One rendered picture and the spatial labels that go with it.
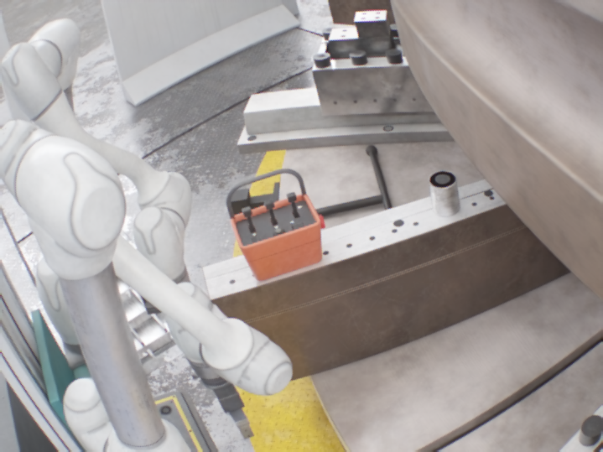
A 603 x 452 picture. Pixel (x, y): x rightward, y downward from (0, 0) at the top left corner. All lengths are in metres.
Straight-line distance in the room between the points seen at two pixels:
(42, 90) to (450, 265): 1.24
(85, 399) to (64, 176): 0.60
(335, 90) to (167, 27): 2.06
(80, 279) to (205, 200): 2.57
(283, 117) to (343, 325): 1.22
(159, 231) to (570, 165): 0.89
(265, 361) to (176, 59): 3.66
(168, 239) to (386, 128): 1.56
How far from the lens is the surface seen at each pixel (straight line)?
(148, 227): 1.70
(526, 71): 1.76
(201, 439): 2.19
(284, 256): 1.99
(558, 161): 1.56
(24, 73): 1.56
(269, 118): 3.21
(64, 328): 1.89
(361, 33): 2.99
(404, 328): 2.26
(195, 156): 3.95
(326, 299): 2.10
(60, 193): 0.97
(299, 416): 2.59
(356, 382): 2.24
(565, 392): 2.13
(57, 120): 1.60
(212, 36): 5.01
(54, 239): 1.01
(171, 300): 1.31
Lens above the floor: 1.99
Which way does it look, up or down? 37 degrees down
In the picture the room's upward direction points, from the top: 14 degrees counter-clockwise
